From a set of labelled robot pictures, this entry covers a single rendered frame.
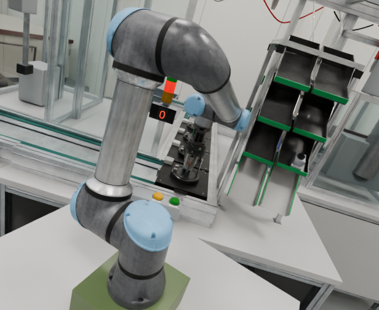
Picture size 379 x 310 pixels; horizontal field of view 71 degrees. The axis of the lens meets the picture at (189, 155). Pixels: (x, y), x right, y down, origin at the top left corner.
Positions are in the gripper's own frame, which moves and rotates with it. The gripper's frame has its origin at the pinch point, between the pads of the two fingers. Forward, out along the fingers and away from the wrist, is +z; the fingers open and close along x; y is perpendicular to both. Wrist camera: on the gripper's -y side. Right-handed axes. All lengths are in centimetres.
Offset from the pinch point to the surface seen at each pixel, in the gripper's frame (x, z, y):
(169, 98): -17.7, -21.9, -17.3
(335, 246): 121, 53, -55
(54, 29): -76, -35, -21
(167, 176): -7.8, 9.9, -2.5
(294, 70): 29, -50, -11
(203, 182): 9.4, 9.8, -7.8
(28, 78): -112, 4, -60
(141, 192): -15.1, 10.9, 14.2
